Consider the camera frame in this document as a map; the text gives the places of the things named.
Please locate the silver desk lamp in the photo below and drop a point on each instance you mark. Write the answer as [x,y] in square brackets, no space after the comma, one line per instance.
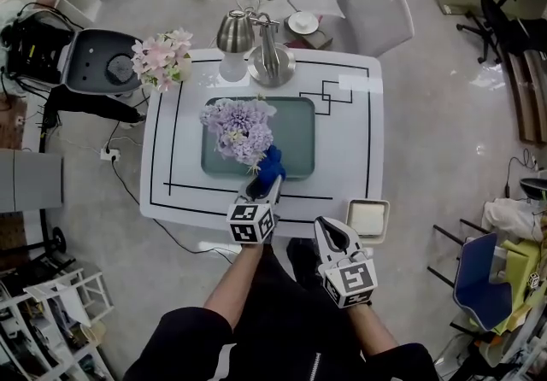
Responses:
[271,65]

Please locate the white table black lines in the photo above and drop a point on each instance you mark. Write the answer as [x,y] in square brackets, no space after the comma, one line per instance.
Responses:
[184,148]

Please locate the yellow-green cloth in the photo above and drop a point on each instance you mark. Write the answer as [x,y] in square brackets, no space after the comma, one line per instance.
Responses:
[525,268]

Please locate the black office chair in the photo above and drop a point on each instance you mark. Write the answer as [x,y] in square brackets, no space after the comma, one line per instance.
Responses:
[500,25]

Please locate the brown wooden platform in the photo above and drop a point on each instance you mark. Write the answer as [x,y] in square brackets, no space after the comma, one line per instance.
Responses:
[525,101]

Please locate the pink flower bouquet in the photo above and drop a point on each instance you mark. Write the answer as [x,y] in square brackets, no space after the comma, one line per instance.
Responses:
[160,59]

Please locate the person's right forearm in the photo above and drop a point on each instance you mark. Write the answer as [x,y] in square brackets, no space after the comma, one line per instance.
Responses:
[372,328]

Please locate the blue cloth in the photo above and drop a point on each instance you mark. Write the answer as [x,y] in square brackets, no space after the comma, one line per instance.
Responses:
[271,168]

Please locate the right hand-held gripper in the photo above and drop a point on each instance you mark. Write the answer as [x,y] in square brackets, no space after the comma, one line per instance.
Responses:
[350,281]

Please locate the white square dish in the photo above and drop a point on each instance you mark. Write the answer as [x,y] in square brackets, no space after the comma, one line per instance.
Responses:
[367,219]

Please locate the white shelf rack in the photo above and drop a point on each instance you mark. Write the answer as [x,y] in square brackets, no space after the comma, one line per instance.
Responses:
[47,298]

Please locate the grey tray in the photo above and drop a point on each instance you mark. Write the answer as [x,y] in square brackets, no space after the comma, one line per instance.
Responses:
[295,136]

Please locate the white round bowl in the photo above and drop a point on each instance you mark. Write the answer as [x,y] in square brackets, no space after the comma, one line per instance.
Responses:
[303,22]

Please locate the grey shell device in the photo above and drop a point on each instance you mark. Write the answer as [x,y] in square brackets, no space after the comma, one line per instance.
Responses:
[534,188]
[92,59]

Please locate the purple flowers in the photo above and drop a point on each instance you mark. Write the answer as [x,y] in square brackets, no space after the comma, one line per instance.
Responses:
[239,127]

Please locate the black wheeled stand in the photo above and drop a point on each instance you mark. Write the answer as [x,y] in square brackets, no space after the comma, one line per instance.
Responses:
[57,238]

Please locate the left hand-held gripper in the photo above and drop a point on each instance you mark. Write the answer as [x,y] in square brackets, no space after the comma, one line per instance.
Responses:
[250,223]

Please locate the light grey office chair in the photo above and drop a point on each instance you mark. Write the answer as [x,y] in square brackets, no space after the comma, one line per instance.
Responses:
[376,7]

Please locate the blue chair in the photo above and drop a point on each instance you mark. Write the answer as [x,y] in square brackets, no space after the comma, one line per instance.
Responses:
[483,285]

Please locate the grey panel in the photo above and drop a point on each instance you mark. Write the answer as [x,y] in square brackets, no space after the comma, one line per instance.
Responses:
[30,180]

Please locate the person's black clothing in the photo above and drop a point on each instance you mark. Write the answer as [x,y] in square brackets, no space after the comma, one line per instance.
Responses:
[278,319]

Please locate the person's left forearm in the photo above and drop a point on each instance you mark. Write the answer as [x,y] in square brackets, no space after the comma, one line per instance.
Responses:
[233,285]

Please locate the white power strip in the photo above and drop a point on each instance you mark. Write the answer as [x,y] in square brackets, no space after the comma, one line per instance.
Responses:
[110,154]

